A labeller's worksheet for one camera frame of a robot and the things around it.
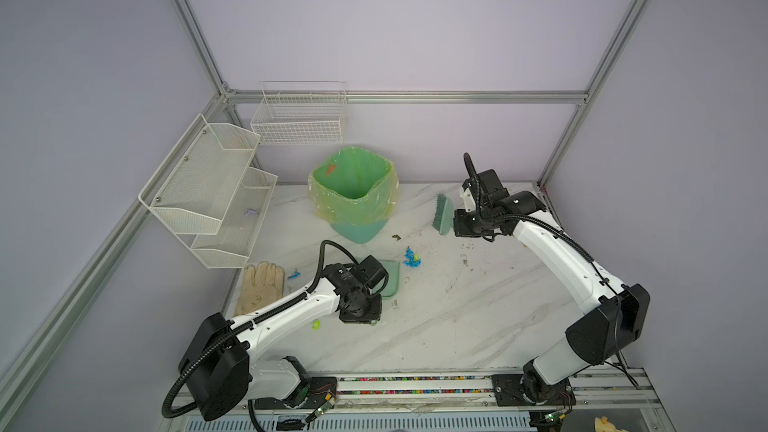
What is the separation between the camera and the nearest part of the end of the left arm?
569 mm

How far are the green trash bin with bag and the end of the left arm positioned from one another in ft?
0.77

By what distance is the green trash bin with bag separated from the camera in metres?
0.85
